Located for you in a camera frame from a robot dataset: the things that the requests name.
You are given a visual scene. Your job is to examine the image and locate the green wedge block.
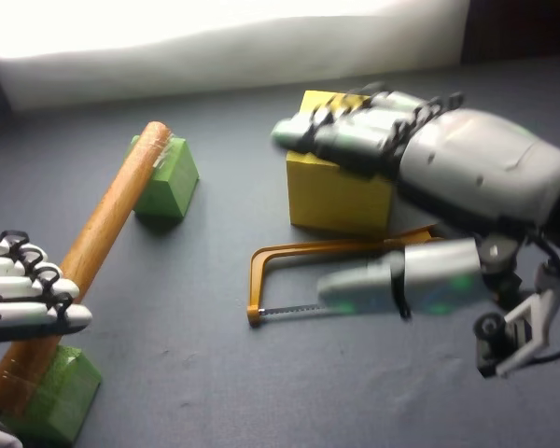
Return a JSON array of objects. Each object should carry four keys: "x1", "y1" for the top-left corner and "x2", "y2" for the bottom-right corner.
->
[
  {"x1": 129, "y1": 134, "x2": 201, "y2": 220},
  {"x1": 0, "y1": 344, "x2": 103, "y2": 444}
]

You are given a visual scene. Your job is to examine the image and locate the yellow wooden block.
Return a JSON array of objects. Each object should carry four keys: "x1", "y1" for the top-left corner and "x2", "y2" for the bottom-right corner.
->
[{"x1": 285, "y1": 90, "x2": 396, "y2": 237}]

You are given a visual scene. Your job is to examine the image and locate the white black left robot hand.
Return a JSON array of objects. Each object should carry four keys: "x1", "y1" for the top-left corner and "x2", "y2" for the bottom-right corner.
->
[{"x1": 0, "y1": 230, "x2": 93, "y2": 448}]

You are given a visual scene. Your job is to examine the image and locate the white backdrop sheet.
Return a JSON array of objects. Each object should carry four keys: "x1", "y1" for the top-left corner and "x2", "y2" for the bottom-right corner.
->
[{"x1": 0, "y1": 0, "x2": 470, "y2": 111}]

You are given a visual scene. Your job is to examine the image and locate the round wooden rod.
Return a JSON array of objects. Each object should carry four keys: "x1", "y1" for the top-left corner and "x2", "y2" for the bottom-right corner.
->
[{"x1": 0, "y1": 120, "x2": 173, "y2": 416}]

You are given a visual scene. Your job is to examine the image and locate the grey table cloth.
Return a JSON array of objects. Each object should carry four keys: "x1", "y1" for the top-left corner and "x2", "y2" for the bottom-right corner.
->
[{"x1": 0, "y1": 53, "x2": 560, "y2": 448}]

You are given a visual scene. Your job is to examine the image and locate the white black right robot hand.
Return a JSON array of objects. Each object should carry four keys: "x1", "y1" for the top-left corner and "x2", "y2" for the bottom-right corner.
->
[{"x1": 269, "y1": 82, "x2": 560, "y2": 323}]

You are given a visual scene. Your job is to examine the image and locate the dark background panel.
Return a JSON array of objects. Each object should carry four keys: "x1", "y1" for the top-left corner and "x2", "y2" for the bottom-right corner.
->
[{"x1": 459, "y1": 0, "x2": 560, "y2": 66}]

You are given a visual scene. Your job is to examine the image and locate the orange toy hacksaw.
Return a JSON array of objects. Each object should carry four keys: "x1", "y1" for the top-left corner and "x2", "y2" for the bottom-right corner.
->
[{"x1": 245, "y1": 225, "x2": 444, "y2": 328}]

